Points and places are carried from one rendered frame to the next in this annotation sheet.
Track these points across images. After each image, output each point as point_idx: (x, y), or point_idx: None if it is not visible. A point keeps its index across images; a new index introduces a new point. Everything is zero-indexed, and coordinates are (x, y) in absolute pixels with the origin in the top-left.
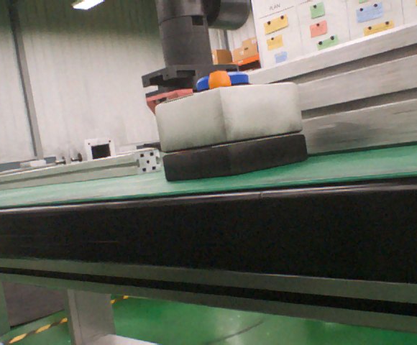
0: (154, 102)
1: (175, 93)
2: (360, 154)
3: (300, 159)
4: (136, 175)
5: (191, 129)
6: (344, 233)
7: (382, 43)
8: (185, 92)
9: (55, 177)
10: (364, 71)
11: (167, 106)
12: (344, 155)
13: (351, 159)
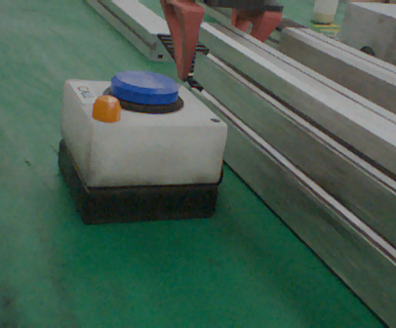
0: (164, 0)
1: (179, 8)
2: (244, 260)
3: (199, 216)
4: (145, 61)
5: (74, 141)
6: None
7: (345, 129)
8: (192, 11)
9: (94, 1)
10: (320, 145)
11: (68, 93)
12: (245, 239)
13: (199, 282)
